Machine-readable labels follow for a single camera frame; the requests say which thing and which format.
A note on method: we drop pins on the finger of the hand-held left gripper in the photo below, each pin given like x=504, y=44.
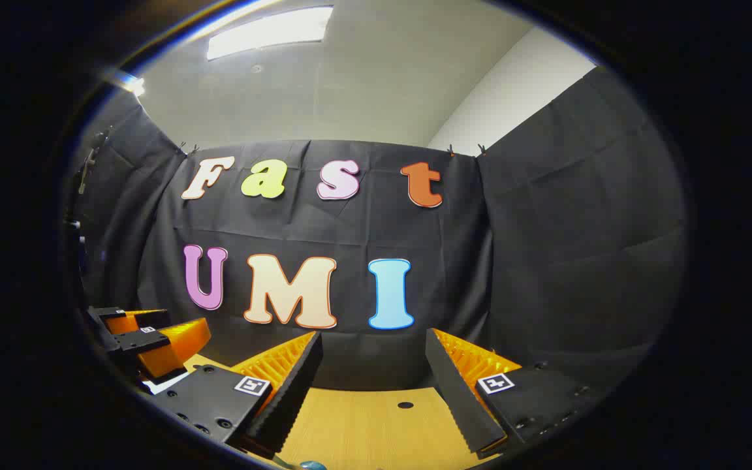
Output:
x=177, y=346
x=129, y=320

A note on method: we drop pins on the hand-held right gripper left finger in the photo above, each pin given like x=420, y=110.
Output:
x=288, y=391

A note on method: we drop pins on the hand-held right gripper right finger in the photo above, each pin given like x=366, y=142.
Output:
x=457, y=391

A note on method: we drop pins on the blue capped clear bottle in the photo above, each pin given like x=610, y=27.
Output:
x=313, y=465

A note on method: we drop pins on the black backdrop cloth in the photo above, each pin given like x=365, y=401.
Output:
x=546, y=261

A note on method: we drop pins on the grey metal clamp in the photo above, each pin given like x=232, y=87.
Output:
x=92, y=160

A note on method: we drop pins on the ceiling light panel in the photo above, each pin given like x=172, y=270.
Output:
x=271, y=31

